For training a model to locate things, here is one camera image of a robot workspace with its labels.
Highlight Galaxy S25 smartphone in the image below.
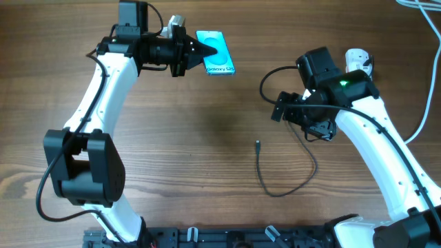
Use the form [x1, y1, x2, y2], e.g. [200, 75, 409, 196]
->
[196, 30, 236, 76]

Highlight black USB charging cable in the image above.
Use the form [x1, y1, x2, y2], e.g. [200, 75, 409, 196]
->
[256, 55, 376, 198]

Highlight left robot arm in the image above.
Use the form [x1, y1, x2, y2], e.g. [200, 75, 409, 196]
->
[42, 24, 217, 247]

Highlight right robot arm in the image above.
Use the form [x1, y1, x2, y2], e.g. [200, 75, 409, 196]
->
[271, 47, 440, 247]

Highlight white power strip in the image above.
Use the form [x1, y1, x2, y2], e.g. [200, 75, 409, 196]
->
[345, 48, 374, 77]

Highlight white power strip cord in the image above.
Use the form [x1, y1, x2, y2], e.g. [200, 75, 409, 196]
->
[403, 0, 441, 145]

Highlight white cables at corner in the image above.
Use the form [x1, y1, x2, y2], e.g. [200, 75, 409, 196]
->
[394, 0, 441, 13]

